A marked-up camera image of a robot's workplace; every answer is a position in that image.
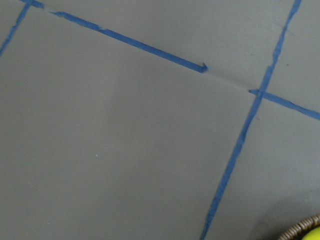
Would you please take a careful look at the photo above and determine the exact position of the brown wicker basket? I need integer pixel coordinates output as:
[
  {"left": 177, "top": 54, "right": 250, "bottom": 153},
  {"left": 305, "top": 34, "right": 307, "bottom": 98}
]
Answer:
[{"left": 277, "top": 213, "right": 320, "bottom": 240}]

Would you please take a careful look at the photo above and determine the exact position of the yellow star fruit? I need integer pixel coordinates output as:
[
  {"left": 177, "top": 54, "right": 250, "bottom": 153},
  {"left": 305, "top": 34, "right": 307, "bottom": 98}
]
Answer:
[{"left": 301, "top": 227, "right": 320, "bottom": 240}]

